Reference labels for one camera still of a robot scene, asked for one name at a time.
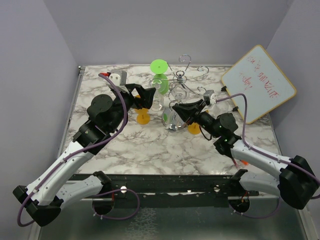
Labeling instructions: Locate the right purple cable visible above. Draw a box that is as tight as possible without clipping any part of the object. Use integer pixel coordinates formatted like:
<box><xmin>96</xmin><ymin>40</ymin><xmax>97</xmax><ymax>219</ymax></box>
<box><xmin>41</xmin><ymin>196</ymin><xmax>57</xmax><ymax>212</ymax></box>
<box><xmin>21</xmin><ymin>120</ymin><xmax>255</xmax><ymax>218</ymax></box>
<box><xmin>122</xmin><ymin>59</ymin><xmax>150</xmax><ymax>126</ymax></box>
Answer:
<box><xmin>214</xmin><ymin>93</ymin><xmax>320</xmax><ymax>198</ymax></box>

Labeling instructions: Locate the chrome wine glass rack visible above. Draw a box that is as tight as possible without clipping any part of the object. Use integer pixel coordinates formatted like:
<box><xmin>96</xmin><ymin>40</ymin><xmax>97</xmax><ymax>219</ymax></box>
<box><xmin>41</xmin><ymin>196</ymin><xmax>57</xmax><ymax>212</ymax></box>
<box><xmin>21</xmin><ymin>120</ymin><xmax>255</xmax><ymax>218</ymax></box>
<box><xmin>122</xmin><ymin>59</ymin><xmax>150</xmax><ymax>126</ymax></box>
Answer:
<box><xmin>149</xmin><ymin>53</ymin><xmax>210</xmax><ymax>132</ymax></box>

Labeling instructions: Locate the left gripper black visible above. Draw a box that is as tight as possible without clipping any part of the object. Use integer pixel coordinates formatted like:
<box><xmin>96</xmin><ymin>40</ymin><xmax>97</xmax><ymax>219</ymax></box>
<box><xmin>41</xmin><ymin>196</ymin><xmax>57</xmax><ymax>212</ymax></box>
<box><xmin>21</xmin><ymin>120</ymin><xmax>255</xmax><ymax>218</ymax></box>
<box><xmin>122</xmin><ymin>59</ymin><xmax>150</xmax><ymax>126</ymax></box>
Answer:
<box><xmin>108</xmin><ymin>83</ymin><xmax>156</xmax><ymax>132</ymax></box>

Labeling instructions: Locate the orange plastic goblet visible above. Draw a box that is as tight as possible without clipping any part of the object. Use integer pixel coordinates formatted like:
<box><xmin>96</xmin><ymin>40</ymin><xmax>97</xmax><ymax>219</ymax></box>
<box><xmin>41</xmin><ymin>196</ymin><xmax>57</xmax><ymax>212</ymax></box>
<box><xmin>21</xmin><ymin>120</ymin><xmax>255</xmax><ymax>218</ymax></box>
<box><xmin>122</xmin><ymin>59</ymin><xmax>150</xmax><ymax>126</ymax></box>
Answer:
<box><xmin>187</xmin><ymin>122</ymin><xmax>201</xmax><ymax>135</ymax></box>
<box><xmin>134</xmin><ymin>108</ymin><xmax>150</xmax><ymax>125</ymax></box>

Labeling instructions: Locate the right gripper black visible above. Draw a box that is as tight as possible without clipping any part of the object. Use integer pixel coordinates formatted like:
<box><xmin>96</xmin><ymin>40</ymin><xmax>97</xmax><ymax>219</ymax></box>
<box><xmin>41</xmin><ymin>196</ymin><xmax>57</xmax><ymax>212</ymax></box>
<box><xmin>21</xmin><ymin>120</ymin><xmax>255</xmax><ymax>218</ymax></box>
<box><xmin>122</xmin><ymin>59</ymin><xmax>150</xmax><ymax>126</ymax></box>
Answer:
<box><xmin>173</xmin><ymin>99</ymin><xmax>221</xmax><ymax>139</ymax></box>

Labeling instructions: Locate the clear wine glass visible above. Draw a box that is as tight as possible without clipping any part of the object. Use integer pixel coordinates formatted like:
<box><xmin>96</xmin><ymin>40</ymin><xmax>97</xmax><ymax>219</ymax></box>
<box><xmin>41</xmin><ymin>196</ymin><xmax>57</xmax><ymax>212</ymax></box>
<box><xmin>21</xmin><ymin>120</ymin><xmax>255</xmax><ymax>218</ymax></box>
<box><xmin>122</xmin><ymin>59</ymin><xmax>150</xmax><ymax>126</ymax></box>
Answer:
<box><xmin>149</xmin><ymin>78</ymin><xmax>164</xmax><ymax>112</ymax></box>
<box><xmin>213</xmin><ymin>101</ymin><xmax>229</xmax><ymax>117</ymax></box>

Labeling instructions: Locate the green plastic wine glass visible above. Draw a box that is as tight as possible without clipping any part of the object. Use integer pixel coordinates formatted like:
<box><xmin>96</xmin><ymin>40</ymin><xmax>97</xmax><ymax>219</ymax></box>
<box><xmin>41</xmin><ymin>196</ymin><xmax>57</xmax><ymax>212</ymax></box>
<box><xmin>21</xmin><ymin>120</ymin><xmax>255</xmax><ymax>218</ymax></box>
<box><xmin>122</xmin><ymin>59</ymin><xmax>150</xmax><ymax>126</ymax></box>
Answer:
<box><xmin>150</xmin><ymin>59</ymin><xmax>169</xmax><ymax>95</ymax></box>

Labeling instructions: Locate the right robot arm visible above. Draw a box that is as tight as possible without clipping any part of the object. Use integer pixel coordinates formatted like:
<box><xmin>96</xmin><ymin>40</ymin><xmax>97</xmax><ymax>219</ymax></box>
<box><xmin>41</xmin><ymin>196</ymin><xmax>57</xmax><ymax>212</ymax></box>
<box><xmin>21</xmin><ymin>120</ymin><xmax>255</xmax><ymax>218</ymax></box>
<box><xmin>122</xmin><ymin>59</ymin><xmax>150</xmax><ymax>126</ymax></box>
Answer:
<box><xmin>172</xmin><ymin>100</ymin><xmax>320</xmax><ymax>210</ymax></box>

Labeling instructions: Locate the black front rail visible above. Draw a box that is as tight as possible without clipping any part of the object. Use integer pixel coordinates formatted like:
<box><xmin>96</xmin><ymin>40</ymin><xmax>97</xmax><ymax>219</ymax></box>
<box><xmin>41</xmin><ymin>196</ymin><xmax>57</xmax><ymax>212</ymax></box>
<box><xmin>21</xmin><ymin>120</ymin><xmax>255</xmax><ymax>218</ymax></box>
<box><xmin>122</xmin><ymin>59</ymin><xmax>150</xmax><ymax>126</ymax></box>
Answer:
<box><xmin>67</xmin><ymin>172</ymin><xmax>278</xmax><ymax>208</ymax></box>

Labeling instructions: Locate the small whiteboard yellow frame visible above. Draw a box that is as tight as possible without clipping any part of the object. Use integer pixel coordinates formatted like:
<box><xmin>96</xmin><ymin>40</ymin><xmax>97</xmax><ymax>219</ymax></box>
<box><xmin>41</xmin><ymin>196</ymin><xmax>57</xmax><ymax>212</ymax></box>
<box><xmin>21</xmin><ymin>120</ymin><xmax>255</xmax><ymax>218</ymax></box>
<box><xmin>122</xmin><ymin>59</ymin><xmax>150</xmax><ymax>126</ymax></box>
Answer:
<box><xmin>221</xmin><ymin>45</ymin><xmax>297</xmax><ymax>124</ymax></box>

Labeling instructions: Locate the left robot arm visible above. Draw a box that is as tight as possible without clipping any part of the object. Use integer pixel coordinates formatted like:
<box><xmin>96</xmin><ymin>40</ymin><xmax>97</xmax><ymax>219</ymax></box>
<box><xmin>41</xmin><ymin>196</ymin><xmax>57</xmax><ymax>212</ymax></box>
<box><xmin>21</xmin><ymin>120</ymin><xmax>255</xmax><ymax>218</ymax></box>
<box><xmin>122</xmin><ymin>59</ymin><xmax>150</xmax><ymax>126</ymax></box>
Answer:
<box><xmin>13</xmin><ymin>83</ymin><xmax>156</xmax><ymax>227</ymax></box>

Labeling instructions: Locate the black orange highlighter marker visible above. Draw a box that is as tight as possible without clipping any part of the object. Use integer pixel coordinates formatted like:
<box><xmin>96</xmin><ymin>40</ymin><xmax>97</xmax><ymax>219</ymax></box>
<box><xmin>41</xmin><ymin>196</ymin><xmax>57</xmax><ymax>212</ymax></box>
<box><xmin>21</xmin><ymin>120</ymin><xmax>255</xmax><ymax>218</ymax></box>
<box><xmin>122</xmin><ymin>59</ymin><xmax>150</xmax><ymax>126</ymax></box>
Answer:
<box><xmin>241</xmin><ymin>160</ymin><xmax>249</xmax><ymax>166</ymax></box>

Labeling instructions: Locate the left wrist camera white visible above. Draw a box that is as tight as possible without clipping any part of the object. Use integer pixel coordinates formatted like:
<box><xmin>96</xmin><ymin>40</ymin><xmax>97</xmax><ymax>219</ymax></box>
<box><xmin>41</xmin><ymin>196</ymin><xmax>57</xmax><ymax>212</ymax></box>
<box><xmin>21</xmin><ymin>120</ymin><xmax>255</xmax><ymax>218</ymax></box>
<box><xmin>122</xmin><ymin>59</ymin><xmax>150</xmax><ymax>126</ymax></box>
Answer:
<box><xmin>109</xmin><ymin>69</ymin><xmax>129</xmax><ymax>93</ymax></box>

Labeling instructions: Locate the clear tall glass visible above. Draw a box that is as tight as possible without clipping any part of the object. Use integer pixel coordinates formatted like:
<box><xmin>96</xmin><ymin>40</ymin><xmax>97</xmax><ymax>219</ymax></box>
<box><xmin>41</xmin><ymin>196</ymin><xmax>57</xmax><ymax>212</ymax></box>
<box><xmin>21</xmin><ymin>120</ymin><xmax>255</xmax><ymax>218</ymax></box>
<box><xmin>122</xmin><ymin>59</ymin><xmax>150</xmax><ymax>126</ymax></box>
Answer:
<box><xmin>165</xmin><ymin>93</ymin><xmax>187</xmax><ymax>133</ymax></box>

